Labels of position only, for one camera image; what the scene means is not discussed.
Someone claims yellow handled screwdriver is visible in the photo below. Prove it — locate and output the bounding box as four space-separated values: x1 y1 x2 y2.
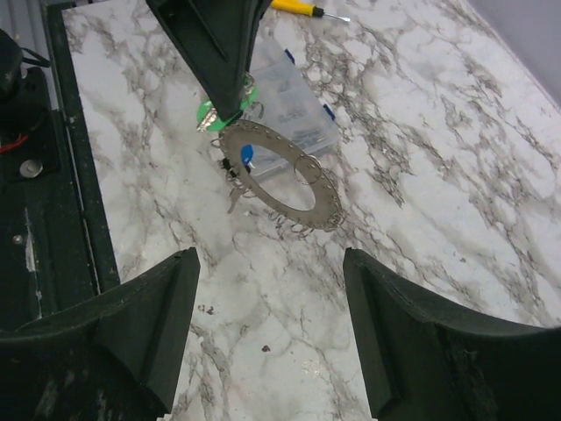
271 0 351 23

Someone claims black key fob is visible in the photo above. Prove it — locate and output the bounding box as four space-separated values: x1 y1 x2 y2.
221 158 231 172

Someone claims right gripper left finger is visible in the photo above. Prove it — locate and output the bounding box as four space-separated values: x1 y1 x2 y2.
1 247 201 420

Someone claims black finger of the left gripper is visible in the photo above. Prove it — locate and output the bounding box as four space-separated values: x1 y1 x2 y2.
147 0 268 120

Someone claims blue key tag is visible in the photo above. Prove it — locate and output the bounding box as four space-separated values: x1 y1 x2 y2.
240 145 254 168

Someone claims large metal key ring disc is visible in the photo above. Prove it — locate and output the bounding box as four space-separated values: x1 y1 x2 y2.
212 119 346 233

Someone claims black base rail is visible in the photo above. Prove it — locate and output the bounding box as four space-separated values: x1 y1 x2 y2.
1 1 119 332

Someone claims clear plastic parts box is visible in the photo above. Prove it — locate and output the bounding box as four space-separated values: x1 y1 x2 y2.
243 39 340 157

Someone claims green key tag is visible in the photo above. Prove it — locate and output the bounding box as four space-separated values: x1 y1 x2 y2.
196 86 258 132

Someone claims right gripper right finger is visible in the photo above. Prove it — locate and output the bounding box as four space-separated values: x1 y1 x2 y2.
343 248 560 420

